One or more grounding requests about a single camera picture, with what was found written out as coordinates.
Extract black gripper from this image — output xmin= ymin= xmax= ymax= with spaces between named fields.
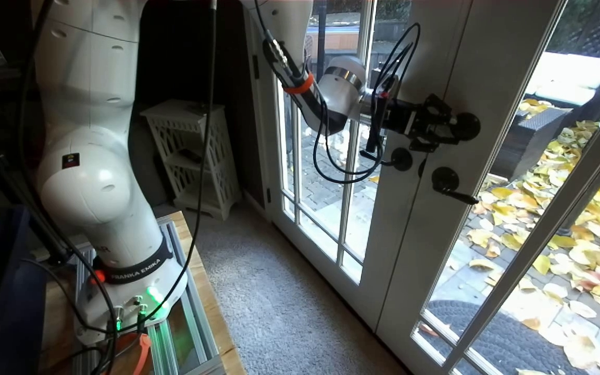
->
xmin=381 ymin=94 xmax=463 ymax=154

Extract black round deadbolt lock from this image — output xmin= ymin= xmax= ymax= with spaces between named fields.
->
xmin=453 ymin=109 xmax=483 ymax=144

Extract white glass door with lock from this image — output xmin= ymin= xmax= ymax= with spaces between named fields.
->
xmin=374 ymin=0 xmax=600 ymax=375

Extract dark wicker outdoor box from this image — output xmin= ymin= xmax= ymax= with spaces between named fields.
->
xmin=489 ymin=105 xmax=573 ymax=182

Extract outdoor sofa with white cushion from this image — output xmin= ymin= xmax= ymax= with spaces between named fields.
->
xmin=526 ymin=0 xmax=600 ymax=130

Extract dark outdoor doormat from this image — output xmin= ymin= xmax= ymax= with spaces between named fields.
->
xmin=422 ymin=298 xmax=569 ymax=375

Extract white lattice shelf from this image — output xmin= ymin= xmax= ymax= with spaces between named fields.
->
xmin=139 ymin=99 xmax=244 ymax=223

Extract dark blue bin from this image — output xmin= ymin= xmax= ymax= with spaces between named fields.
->
xmin=0 ymin=203 xmax=49 ymax=375

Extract black lever door handle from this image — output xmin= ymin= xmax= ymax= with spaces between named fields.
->
xmin=429 ymin=165 xmax=482 ymax=207
xmin=358 ymin=146 xmax=414 ymax=175

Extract black hanging cable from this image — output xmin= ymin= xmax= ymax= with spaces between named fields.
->
xmin=114 ymin=0 xmax=222 ymax=340

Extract aluminium frame rails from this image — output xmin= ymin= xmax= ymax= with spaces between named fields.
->
xmin=69 ymin=215 xmax=224 ymax=375

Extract orange cable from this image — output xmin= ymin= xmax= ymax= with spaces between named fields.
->
xmin=132 ymin=331 xmax=154 ymax=375

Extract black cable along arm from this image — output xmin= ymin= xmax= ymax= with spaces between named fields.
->
xmin=15 ymin=0 xmax=118 ymax=375

